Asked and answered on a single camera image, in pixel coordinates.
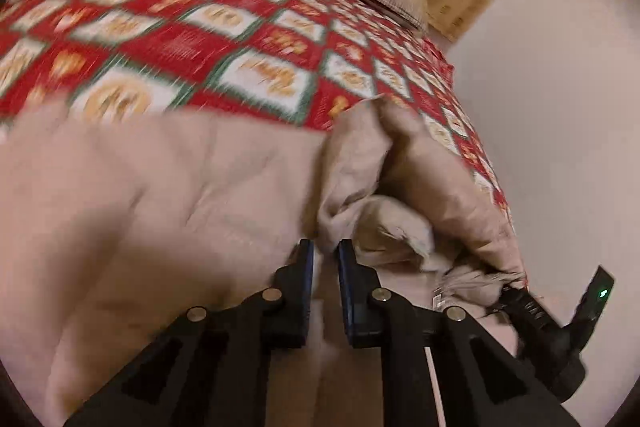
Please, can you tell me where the beige quilted puffer jacket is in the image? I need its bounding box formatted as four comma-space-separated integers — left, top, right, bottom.
1, 95, 525, 426

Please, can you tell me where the red patchwork bear bedspread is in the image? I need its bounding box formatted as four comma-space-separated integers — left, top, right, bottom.
1, 0, 506, 209

